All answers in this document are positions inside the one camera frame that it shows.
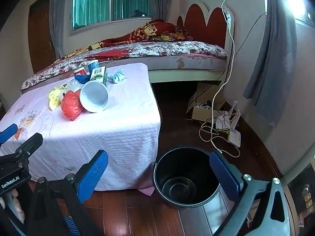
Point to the red plastic bag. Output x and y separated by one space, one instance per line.
71 105

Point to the table with white cover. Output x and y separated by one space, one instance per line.
98 127

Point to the white router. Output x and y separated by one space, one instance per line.
234 136

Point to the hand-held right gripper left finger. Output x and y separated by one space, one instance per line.
94 174

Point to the grey curtain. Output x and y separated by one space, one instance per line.
158 0
273 66
59 17

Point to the yellow cloth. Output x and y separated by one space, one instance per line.
54 99

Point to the white framed window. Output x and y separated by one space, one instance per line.
110 2

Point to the dark bundle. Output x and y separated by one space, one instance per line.
137 14

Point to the cardboard box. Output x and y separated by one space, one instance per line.
200 114

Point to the brown wooden door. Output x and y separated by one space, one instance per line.
41 34

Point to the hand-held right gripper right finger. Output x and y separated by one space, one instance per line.
224 177

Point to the blue and white sock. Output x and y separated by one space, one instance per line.
93 65

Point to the floral mattress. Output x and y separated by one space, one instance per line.
172 48

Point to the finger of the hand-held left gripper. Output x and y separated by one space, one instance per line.
28 145
8 131

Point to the green milk carton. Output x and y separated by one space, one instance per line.
98 75

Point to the blue towel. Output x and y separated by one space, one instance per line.
82 78

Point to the light blue cloth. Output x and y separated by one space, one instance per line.
117 76

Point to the white bed frame red headboard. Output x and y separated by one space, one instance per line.
206 24

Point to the white paper cup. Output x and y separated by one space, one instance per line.
94 95

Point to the dark pink cloth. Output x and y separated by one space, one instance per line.
145 190

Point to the red can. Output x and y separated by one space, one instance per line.
80 71

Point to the person's left hand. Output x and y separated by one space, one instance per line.
18 207

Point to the red patterned blanket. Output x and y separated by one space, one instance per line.
147 29

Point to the black bucket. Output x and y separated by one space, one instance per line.
184 172

